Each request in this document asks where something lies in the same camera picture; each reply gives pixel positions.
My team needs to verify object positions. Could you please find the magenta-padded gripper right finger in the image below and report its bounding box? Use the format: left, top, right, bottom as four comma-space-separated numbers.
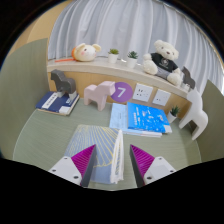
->
129, 144, 177, 188

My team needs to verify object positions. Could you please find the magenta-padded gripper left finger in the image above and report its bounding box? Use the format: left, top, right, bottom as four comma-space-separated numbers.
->
48, 144, 98, 188

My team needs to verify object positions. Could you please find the small potted plant white pot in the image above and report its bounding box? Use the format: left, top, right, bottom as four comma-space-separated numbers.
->
107, 48, 120, 64
166, 105, 181, 125
125, 50, 139, 70

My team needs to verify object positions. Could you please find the light blue book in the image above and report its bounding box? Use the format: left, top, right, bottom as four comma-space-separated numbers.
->
108, 102, 163, 138

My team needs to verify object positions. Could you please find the green desk partition panel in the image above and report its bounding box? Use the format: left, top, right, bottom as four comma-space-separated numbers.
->
194, 79, 224, 163
0, 37, 50, 160

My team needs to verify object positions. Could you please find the navy blue book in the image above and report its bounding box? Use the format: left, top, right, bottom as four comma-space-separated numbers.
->
35, 91, 81, 117

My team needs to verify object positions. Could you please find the white horse figure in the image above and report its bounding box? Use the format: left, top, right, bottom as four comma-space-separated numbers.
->
178, 88, 209, 141

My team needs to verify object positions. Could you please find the purple round sign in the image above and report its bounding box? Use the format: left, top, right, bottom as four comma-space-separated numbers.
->
110, 81, 134, 103

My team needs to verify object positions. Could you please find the dark grey horse figure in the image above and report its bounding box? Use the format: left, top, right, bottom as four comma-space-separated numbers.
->
50, 68, 78, 101

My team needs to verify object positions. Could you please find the small black horse figure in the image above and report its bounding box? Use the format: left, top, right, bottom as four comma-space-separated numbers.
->
181, 65, 196, 90

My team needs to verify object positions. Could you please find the white teddy bear black shirt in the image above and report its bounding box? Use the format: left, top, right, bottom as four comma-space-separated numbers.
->
142, 39, 184, 87

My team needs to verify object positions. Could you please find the orange flat strip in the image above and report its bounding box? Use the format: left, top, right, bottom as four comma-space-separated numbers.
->
54, 57, 76, 63

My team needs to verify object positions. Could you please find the cream and orange plush toy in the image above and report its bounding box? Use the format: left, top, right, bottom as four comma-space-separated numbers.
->
71, 42, 102, 63

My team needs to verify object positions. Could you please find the grey white curtain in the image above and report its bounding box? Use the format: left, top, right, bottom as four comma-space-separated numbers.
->
47, 0, 224, 94

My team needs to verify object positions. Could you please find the white wall socket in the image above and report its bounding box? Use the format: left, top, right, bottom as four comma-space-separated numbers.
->
132, 82, 154, 103

